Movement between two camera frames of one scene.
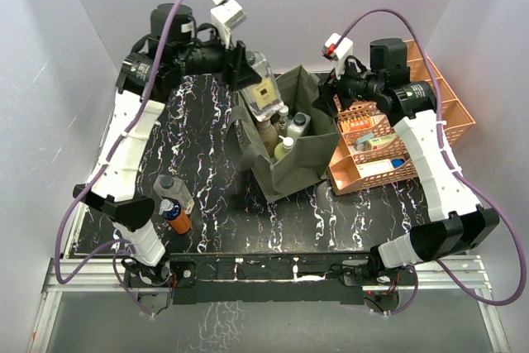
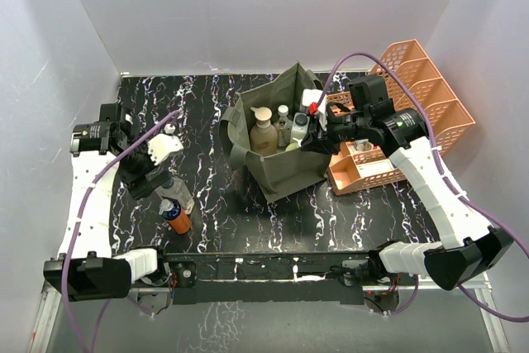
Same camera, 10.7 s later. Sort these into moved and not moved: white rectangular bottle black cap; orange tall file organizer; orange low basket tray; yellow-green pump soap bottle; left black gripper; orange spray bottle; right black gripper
Moved: left black gripper; right black gripper; yellow-green pump soap bottle
Not moved: orange spray bottle; orange tall file organizer; white rectangular bottle black cap; orange low basket tray
